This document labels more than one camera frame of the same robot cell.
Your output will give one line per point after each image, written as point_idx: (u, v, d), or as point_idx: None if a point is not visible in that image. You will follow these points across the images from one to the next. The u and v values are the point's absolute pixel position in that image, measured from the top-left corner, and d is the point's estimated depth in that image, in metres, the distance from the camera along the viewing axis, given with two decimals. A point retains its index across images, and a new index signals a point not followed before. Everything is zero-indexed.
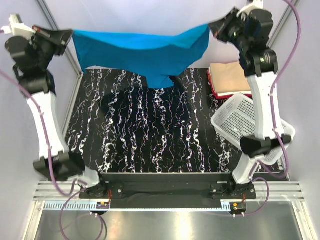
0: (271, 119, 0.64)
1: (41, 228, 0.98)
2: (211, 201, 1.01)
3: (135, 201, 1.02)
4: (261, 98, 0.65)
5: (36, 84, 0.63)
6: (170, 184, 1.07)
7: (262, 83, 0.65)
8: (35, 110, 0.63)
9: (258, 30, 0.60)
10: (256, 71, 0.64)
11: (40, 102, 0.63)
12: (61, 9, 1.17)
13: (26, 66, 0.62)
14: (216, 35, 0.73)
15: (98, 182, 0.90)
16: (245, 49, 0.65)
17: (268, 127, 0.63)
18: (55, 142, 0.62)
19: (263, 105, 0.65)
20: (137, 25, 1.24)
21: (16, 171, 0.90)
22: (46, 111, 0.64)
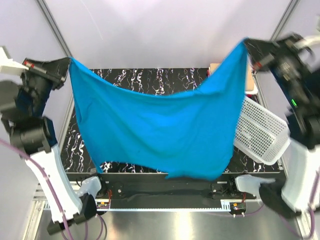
0: (309, 194, 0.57)
1: (41, 228, 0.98)
2: (211, 201, 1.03)
3: (135, 201, 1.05)
4: (305, 175, 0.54)
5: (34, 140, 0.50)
6: (170, 184, 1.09)
7: (312, 162, 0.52)
8: (38, 172, 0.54)
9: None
10: (311, 142, 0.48)
11: (42, 162, 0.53)
12: (60, 9, 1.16)
13: (18, 117, 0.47)
14: (257, 67, 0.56)
15: (100, 187, 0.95)
16: (302, 108, 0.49)
17: (303, 201, 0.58)
18: (68, 203, 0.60)
19: (307, 180, 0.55)
20: (137, 26, 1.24)
21: (15, 171, 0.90)
22: (52, 172, 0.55)
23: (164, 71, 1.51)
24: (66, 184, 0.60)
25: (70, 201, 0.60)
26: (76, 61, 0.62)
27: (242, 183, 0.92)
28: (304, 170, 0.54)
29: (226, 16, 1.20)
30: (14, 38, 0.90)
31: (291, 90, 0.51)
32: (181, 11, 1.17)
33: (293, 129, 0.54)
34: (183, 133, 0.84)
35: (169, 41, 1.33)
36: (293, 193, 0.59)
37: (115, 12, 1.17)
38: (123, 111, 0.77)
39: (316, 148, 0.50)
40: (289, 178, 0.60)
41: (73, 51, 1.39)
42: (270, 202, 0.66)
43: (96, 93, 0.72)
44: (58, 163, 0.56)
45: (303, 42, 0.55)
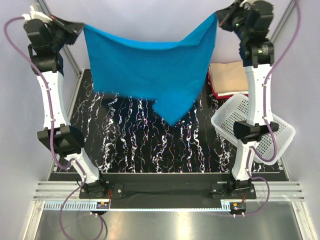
0: (261, 108, 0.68)
1: (41, 228, 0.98)
2: (211, 200, 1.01)
3: (135, 201, 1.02)
4: (255, 88, 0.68)
5: (46, 62, 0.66)
6: (170, 184, 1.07)
7: (258, 73, 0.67)
8: (43, 85, 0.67)
9: (258, 22, 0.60)
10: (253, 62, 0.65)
11: (48, 78, 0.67)
12: (60, 9, 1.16)
13: (39, 45, 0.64)
14: (220, 25, 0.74)
15: (98, 177, 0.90)
16: (246, 40, 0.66)
17: (259, 115, 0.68)
18: (59, 117, 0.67)
19: (257, 93, 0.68)
20: (137, 26, 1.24)
21: (15, 172, 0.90)
22: (53, 86, 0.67)
23: None
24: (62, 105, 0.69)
25: (62, 117, 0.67)
26: (90, 27, 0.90)
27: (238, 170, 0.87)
28: (254, 85, 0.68)
29: None
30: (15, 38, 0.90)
31: (241, 33, 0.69)
32: (181, 11, 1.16)
33: (244, 63, 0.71)
34: (163, 61, 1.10)
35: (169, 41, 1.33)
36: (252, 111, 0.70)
37: (115, 13, 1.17)
38: (120, 50, 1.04)
39: (258, 65, 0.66)
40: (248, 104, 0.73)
41: (73, 51, 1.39)
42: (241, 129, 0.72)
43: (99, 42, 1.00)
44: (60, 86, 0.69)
45: None
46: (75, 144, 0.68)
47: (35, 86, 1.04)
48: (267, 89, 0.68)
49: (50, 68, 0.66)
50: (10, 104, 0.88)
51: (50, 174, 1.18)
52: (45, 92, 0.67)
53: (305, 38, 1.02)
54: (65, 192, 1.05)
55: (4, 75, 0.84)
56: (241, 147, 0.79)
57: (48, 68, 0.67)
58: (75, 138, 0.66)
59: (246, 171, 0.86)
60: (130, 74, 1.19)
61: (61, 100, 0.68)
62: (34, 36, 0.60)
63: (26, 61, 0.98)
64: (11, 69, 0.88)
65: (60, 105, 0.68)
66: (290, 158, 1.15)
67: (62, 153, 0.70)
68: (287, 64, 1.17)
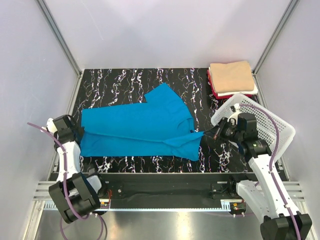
0: (279, 196, 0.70)
1: (41, 228, 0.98)
2: (211, 200, 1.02)
3: (135, 201, 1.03)
4: (265, 176, 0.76)
5: (67, 138, 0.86)
6: (170, 184, 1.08)
7: (260, 163, 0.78)
8: (60, 150, 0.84)
9: (247, 125, 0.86)
10: (251, 151, 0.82)
11: (66, 145, 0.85)
12: (60, 9, 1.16)
13: (63, 130, 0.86)
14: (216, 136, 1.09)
15: (100, 185, 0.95)
16: (241, 137, 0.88)
17: (280, 204, 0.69)
18: (72, 169, 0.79)
19: (269, 182, 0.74)
20: (137, 25, 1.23)
21: (15, 171, 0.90)
22: (69, 150, 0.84)
23: (164, 71, 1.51)
24: (76, 163, 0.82)
25: (72, 169, 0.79)
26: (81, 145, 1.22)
27: (244, 192, 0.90)
28: (264, 176, 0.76)
29: (226, 17, 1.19)
30: (14, 38, 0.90)
31: (237, 138, 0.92)
32: (181, 11, 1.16)
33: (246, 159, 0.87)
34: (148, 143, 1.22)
35: (169, 41, 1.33)
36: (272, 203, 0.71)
37: (116, 13, 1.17)
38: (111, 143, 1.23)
39: (258, 155, 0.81)
40: (266, 196, 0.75)
41: (73, 50, 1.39)
42: (266, 226, 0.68)
43: (93, 144, 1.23)
44: (75, 152, 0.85)
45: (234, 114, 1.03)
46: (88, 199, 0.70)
47: (34, 87, 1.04)
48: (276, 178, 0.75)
49: (70, 140, 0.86)
50: (10, 104, 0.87)
51: (50, 174, 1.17)
52: (62, 154, 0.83)
53: (305, 37, 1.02)
54: None
55: (4, 75, 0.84)
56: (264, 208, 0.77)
57: (68, 141, 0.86)
58: (88, 189, 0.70)
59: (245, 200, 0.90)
60: (127, 128, 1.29)
61: (74, 160, 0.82)
62: (61, 121, 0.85)
63: (26, 61, 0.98)
64: (11, 69, 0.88)
65: (73, 163, 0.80)
66: (290, 158, 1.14)
67: (82, 214, 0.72)
68: (287, 64, 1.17)
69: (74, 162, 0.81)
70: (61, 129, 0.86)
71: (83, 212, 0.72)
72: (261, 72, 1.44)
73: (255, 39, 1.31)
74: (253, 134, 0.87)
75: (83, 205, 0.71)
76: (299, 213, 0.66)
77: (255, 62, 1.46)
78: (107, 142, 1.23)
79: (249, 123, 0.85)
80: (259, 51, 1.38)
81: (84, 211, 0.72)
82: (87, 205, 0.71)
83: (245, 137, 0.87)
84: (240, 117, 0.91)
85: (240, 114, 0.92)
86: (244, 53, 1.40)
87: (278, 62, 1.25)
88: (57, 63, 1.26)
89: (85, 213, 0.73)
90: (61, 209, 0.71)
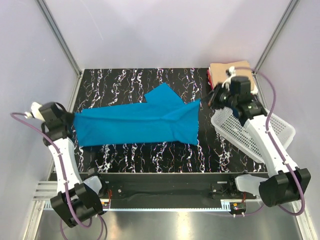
0: (277, 154, 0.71)
1: (41, 228, 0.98)
2: (211, 200, 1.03)
3: (135, 201, 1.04)
4: (261, 136, 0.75)
5: (58, 132, 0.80)
6: (170, 184, 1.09)
7: (257, 124, 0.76)
8: (55, 151, 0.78)
9: (241, 88, 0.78)
10: (247, 114, 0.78)
11: (59, 144, 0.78)
12: (60, 9, 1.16)
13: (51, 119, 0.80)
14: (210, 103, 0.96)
15: (100, 185, 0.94)
16: (235, 101, 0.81)
17: (278, 162, 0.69)
18: (72, 176, 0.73)
19: (266, 141, 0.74)
20: (137, 25, 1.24)
21: (15, 171, 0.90)
22: (64, 151, 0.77)
23: (164, 71, 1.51)
24: (74, 165, 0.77)
25: (72, 175, 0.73)
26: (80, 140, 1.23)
27: (243, 183, 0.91)
28: (260, 135, 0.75)
29: (226, 17, 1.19)
30: (14, 38, 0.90)
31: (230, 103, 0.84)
32: (181, 11, 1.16)
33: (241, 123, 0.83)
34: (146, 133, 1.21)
35: (169, 41, 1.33)
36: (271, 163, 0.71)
37: (116, 13, 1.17)
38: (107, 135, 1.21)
39: (254, 117, 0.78)
40: (264, 158, 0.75)
41: (73, 50, 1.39)
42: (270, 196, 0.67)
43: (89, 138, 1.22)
44: (70, 151, 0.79)
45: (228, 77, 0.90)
46: (93, 205, 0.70)
47: (34, 87, 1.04)
48: (273, 136, 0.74)
49: (61, 136, 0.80)
50: (10, 104, 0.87)
51: (50, 174, 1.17)
52: (57, 156, 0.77)
53: (306, 37, 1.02)
54: None
55: (4, 76, 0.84)
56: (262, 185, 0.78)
57: (59, 136, 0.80)
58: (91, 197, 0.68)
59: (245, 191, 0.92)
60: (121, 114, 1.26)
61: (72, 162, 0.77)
62: (49, 111, 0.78)
63: (27, 62, 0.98)
64: (11, 69, 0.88)
65: (72, 167, 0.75)
66: None
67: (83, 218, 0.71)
68: (287, 64, 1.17)
69: (72, 164, 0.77)
70: (50, 121, 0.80)
71: (86, 216, 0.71)
72: (261, 72, 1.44)
73: (255, 39, 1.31)
74: (248, 97, 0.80)
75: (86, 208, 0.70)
76: (297, 167, 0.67)
77: (255, 62, 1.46)
78: (102, 132, 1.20)
79: (243, 87, 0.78)
80: (259, 51, 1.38)
81: (87, 215, 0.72)
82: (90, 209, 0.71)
83: (239, 100, 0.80)
84: (232, 80, 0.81)
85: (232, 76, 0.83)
86: (244, 53, 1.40)
87: (278, 62, 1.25)
88: (57, 63, 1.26)
89: (87, 218, 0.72)
90: (63, 216, 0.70)
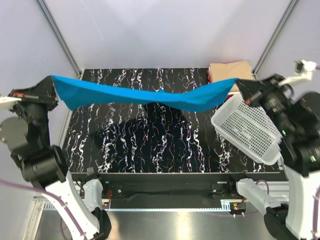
0: (311, 222, 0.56)
1: (41, 228, 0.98)
2: (211, 200, 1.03)
3: (135, 201, 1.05)
4: (304, 197, 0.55)
5: (44, 166, 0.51)
6: (170, 184, 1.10)
7: (309, 184, 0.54)
8: (55, 201, 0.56)
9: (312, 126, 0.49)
10: (303, 171, 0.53)
11: (59, 192, 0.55)
12: (60, 9, 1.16)
13: (28, 151, 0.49)
14: (248, 102, 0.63)
15: (101, 187, 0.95)
16: (290, 138, 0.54)
17: (307, 228, 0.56)
18: (88, 225, 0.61)
19: (307, 205, 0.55)
20: (137, 25, 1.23)
21: (15, 171, 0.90)
22: (67, 199, 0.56)
23: (164, 71, 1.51)
24: (84, 208, 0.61)
25: (89, 224, 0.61)
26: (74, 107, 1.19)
27: (243, 189, 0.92)
28: (301, 193, 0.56)
29: (226, 17, 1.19)
30: (15, 38, 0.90)
31: (278, 123, 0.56)
32: (181, 11, 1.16)
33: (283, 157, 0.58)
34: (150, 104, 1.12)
35: (169, 41, 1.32)
36: (295, 220, 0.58)
37: (115, 12, 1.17)
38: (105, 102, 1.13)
39: (309, 174, 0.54)
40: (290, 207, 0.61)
41: (73, 51, 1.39)
42: (276, 232, 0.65)
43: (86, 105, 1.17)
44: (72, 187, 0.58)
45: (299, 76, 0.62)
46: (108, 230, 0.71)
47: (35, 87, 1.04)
48: (319, 203, 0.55)
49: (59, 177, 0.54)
50: None
51: None
52: (62, 208, 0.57)
53: (306, 38, 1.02)
54: None
55: (5, 76, 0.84)
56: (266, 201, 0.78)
57: (49, 172, 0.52)
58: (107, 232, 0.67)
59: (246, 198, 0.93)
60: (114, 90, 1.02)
61: (80, 203, 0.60)
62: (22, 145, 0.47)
63: (27, 62, 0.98)
64: (11, 70, 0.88)
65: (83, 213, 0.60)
66: None
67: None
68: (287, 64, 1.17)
69: (82, 207, 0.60)
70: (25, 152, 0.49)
71: None
72: (261, 73, 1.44)
73: (255, 39, 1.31)
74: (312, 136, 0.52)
75: None
76: None
77: (255, 63, 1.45)
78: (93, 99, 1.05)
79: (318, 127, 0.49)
80: (259, 51, 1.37)
81: None
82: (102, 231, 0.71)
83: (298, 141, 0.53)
84: (305, 107, 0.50)
85: (306, 95, 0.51)
86: (244, 53, 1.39)
87: (278, 62, 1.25)
88: (57, 63, 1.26)
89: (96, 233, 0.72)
90: None
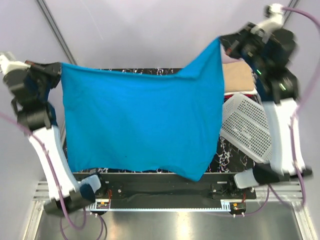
0: (290, 153, 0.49)
1: (41, 228, 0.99)
2: (211, 201, 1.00)
3: (135, 201, 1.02)
4: (279, 127, 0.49)
5: (37, 116, 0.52)
6: (170, 184, 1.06)
7: (280, 114, 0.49)
8: (38, 147, 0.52)
9: (280, 54, 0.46)
10: (275, 99, 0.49)
11: (45, 139, 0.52)
12: (60, 9, 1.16)
13: (25, 99, 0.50)
14: (228, 53, 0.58)
15: (100, 185, 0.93)
16: (263, 74, 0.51)
17: (287, 162, 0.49)
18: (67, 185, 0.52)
19: (281, 139, 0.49)
20: (137, 25, 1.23)
21: (15, 171, 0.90)
22: (52, 148, 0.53)
23: (164, 71, 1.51)
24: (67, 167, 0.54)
25: (66, 177, 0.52)
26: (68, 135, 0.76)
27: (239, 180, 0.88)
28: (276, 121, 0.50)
29: (226, 17, 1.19)
30: (14, 38, 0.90)
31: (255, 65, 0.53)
32: (181, 11, 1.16)
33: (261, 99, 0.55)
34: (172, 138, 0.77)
35: (169, 40, 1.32)
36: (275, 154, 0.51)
37: (115, 12, 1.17)
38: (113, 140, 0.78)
39: (281, 101, 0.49)
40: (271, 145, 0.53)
41: (73, 50, 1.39)
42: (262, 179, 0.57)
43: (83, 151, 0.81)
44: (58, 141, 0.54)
45: (268, 20, 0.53)
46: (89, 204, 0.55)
47: None
48: (296, 127, 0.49)
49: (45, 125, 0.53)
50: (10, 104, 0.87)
51: None
52: (44, 157, 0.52)
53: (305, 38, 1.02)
54: None
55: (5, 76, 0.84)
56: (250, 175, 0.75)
57: (42, 125, 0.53)
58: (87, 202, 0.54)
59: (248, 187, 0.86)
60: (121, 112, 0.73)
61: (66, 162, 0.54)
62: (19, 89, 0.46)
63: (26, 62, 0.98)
64: None
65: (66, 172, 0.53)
66: None
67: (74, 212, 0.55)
68: None
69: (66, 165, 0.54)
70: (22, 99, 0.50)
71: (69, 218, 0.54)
72: None
73: None
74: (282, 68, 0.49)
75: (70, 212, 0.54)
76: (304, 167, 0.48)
77: None
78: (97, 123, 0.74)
79: (284, 56, 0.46)
80: None
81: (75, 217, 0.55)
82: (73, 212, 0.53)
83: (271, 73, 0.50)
84: (272, 39, 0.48)
85: (274, 31, 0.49)
86: None
87: None
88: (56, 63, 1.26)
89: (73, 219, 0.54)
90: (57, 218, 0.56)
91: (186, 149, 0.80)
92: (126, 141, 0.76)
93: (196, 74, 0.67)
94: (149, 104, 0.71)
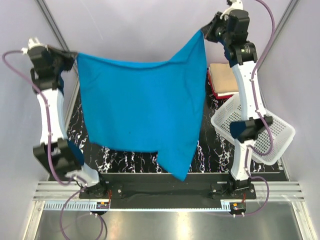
0: (253, 102, 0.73)
1: (41, 228, 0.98)
2: (211, 200, 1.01)
3: (135, 201, 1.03)
4: (245, 84, 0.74)
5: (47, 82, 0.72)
6: (170, 184, 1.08)
7: (244, 70, 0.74)
8: (42, 101, 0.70)
9: (237, 25, 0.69)
10: (238, 59, 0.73)
11: (49, 96, 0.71)
12: (60, 10, 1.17)
13: (41, 67, 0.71)
14: (206, 37, 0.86)
15: (98, 181, 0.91)
16: (229, 43, 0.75)
17: (252, 109, 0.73)
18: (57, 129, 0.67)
19: (247, 89, 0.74)
20: (137, 25, 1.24)
21: (15, 171, 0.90)
22: (52, 103, 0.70)
23: None
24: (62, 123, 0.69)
25: (59, 126, 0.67)
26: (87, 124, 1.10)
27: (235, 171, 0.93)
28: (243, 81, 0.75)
29: None
30: (15, 39, 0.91)
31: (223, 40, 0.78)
32: (180, 11, 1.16)
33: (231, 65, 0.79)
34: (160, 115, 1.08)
35: (169, 41, 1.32)
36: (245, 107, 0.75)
37: (115, 12, 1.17)
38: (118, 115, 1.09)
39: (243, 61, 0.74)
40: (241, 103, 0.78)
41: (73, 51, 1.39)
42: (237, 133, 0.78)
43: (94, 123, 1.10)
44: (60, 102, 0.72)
45: (230, 7, 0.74)
46: (74, 160, 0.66)
47: None
48: (255, 83, 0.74)
49: (50, 87, 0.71)
50: (10, 104, 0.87)
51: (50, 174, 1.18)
52: (44, 108, 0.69)
53: (304, 38, 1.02)
54: (65, 192, 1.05)
55: (5, 76, 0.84)
56: (239, 146, 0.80)
57: (48, 87, 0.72)
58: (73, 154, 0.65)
59: (245, 170, 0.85)
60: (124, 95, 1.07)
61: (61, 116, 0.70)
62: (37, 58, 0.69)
63: (27, 62, 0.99)
64: (12, 70, 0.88)
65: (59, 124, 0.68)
66: (290, 158, 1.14)
67: (61, 172, 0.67)
68: (286, 63, 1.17)
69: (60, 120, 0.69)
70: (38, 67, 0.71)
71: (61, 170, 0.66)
72: (262, 72, 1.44)
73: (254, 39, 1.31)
74: (242, 37, 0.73)
75: (60, 164, 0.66)
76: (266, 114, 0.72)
77: None
78: (107, 103, 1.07)
79: (241, 26, 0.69)
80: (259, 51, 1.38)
81: (65, 170, 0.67)
82: (64, 163, 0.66)
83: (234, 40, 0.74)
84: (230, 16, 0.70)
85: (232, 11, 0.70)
86: None
87: (277, 61, 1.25)
88: None
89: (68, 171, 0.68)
90: (45, 168, 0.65)
91: (171, 113, 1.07)
92: (125, 112, 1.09)
93: (185, 58, 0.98)
94: (142, 84, 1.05)
